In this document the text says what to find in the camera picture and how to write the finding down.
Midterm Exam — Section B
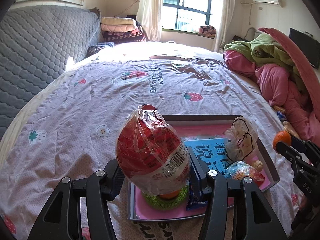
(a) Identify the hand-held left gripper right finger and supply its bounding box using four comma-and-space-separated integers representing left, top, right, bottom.
186, 146, 293, 240

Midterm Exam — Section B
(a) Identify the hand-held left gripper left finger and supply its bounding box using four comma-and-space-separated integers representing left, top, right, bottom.
27, 159, 123, 240

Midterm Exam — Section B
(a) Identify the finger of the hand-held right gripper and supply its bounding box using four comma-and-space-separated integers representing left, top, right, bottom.
276, 141, 317, 178
290, 132, 320, 153

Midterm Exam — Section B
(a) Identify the small orange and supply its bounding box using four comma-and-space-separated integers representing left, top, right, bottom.
160, 190, 180, 200
272, 131, 292, 153

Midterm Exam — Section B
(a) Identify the blue snack packet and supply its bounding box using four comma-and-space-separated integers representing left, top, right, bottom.
185, 182, 209, 210

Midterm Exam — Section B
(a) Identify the plastic-wrapped red toy egg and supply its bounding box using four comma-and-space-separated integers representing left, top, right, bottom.
224, 160, 265, 187

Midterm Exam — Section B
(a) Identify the red snack packet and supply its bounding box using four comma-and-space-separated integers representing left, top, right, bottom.
115, 105, 192, 197

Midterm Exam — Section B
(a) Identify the green fuzzy ring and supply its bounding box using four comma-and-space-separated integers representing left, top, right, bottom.
142, 185, 189, 210

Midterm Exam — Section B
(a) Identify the grey shallow cardboard box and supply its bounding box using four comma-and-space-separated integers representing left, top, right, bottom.
127, 114, 280, 222

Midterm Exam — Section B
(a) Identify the large yellow snack packet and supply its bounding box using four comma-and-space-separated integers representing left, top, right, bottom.
282, 121, 299, 137

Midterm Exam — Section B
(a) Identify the pink and blue book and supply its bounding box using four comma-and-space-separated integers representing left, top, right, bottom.
134, 125, 272, 218

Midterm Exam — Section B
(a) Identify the pink quilt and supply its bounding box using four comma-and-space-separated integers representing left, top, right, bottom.
223, 27, 320, 153

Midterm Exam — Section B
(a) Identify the black television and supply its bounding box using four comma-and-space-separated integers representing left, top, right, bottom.
289, 27, 320, 69

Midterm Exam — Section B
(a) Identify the green jacket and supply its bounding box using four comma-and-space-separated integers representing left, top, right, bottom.
224, 34, 308, 90

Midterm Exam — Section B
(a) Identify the dark patterned folded blanket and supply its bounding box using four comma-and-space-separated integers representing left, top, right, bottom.
102, 31, 147, 42

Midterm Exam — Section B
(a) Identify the grey quilted headboard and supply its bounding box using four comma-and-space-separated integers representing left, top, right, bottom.
0, 5, 103, 135

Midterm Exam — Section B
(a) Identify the floral folded blanket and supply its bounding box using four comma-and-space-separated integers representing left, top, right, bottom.
199, 25, 216, 37

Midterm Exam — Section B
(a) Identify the pink folded blanket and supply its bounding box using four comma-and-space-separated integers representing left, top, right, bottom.
101, 24, 142, 34

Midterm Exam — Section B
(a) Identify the cream curtain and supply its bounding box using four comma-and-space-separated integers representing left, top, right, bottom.
212, 0, 234, 53
136, 0, 164, 42

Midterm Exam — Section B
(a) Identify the cream folded blanket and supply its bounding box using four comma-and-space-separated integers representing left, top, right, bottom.
100, 17, 137, 27

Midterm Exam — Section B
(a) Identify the window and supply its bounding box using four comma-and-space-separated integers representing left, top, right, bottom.
162, 0, 215, 32

